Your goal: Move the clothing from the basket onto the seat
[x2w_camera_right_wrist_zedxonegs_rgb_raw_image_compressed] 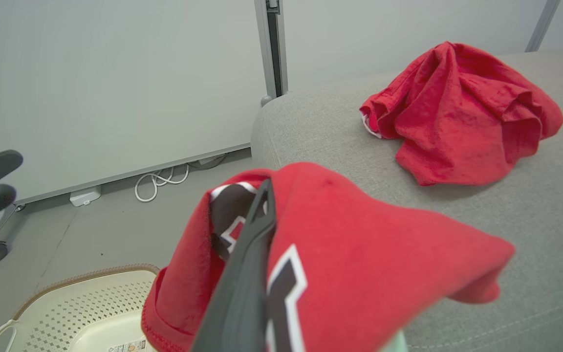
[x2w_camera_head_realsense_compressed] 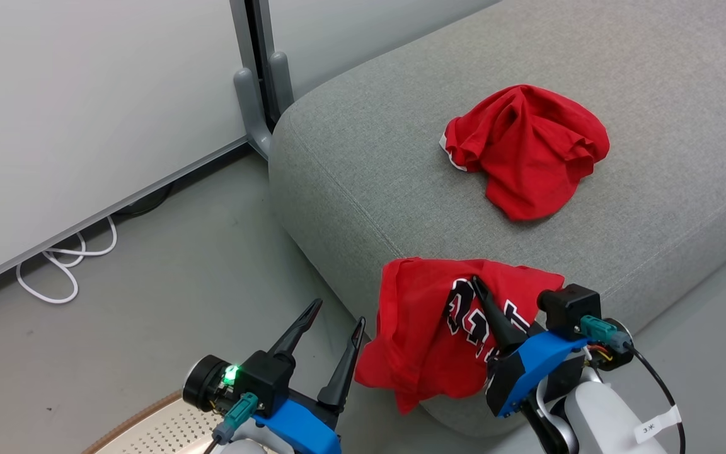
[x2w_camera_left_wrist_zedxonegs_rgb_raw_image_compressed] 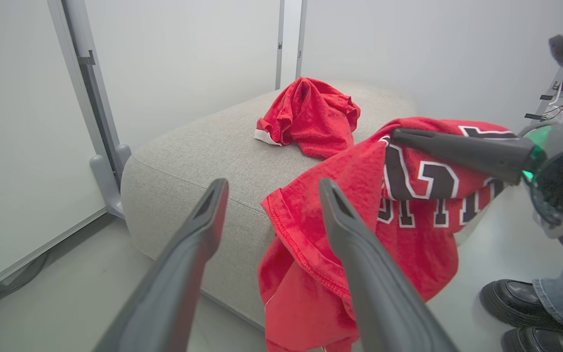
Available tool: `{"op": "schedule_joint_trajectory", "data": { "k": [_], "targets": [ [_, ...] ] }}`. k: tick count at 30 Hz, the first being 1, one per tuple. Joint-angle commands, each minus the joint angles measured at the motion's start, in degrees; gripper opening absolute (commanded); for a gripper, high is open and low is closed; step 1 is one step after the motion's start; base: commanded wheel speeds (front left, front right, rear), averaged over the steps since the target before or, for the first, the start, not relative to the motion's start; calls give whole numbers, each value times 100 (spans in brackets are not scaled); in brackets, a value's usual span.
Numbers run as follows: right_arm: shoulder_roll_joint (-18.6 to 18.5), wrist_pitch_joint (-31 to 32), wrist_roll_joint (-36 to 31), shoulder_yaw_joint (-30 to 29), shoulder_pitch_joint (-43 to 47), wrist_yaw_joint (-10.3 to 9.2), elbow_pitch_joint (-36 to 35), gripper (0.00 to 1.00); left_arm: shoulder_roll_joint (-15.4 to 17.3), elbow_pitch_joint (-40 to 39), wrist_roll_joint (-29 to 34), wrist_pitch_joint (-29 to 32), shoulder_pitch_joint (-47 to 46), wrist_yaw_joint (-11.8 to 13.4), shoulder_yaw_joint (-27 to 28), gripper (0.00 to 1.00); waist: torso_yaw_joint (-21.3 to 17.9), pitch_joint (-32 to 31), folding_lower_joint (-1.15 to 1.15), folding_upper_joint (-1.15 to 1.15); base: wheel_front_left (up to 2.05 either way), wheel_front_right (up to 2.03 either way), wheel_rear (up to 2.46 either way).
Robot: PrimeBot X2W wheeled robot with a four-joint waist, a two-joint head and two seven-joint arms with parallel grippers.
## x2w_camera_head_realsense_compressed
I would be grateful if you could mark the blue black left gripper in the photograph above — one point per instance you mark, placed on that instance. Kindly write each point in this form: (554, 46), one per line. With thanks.
(293, 422)

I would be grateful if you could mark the black round left wrist camera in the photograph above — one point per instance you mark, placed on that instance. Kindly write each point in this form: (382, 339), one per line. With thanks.
(202, 381)

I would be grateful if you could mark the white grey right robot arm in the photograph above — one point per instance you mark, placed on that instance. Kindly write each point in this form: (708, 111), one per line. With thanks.
(596, 416)

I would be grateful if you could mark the grey fabric sofa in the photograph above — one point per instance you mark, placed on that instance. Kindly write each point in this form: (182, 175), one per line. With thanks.
(401, 157)

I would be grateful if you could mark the plain red garment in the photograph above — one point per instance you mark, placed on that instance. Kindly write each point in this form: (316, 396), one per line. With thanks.
(527, 151)

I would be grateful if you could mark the red shirt with black-white print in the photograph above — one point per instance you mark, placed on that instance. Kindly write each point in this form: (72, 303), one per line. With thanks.
(413, 328)

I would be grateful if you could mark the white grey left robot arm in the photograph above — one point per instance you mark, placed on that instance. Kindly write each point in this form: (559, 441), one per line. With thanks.
(249, 445)

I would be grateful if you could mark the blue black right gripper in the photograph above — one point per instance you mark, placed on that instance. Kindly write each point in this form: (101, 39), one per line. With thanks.
(527, 369)

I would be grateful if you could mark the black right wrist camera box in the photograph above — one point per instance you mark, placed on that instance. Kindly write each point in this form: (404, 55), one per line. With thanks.
(568, 306)

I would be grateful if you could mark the white partition panel grey frame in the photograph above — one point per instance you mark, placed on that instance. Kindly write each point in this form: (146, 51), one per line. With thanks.
(86, 94)

